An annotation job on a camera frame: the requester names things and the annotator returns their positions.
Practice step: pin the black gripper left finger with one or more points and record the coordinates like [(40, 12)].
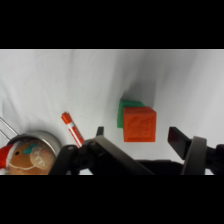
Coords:
[(100, 156)]

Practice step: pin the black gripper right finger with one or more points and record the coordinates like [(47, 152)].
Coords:
[(195, 156)]

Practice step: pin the red cube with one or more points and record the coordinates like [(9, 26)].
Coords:
[(140, 124)]

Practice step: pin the green cube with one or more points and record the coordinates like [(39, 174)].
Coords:
[(120, 113)]

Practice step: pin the orange marker pen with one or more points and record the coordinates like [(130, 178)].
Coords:
[(71, 128)]

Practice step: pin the gingerbread man toy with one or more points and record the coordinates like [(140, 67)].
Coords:
[(26, 160)]

